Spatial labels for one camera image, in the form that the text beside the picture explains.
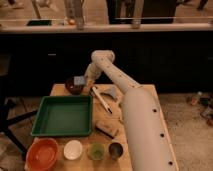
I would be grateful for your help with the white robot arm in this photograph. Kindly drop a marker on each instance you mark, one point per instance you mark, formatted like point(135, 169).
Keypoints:
point(147, 136)

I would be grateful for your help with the wooden block brush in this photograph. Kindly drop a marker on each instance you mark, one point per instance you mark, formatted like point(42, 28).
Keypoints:
point(107, 129)

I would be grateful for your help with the white small bowl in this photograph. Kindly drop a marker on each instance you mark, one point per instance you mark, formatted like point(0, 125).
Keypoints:
point(73, 150)

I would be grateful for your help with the green bin on counter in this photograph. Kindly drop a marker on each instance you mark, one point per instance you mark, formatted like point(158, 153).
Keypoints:
point(33, 23)

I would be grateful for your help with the light green cup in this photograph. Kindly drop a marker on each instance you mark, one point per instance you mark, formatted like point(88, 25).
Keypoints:
point(96, 151)

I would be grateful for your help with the small metal cup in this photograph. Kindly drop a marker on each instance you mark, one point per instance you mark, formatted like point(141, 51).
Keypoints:
point(115, 150)

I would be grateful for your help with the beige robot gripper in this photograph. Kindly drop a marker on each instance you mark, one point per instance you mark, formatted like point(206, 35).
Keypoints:
point(89, 82)

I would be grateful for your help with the blue sponge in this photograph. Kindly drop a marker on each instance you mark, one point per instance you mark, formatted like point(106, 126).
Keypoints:
point(79, 80)

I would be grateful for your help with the black office chair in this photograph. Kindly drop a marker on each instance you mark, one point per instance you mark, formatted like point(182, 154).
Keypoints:
point(5, 122)

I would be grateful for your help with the dark counter cabinet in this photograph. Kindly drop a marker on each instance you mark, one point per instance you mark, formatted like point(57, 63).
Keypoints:
point(174, 58)

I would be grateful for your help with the grey cloth piece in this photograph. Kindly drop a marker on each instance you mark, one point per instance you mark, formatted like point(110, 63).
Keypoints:
point(111, 92)

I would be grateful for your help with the orange bowl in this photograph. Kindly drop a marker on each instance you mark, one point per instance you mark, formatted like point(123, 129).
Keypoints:
point(42, 154)

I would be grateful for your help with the dark purple bowl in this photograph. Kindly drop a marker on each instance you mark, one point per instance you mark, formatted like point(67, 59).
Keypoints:
point(73, 87)

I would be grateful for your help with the white handled knife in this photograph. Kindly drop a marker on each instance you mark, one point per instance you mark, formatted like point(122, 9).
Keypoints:
point(102, 101)

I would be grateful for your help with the green plastic tray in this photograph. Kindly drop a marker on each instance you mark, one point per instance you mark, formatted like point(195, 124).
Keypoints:
point(64, 116)

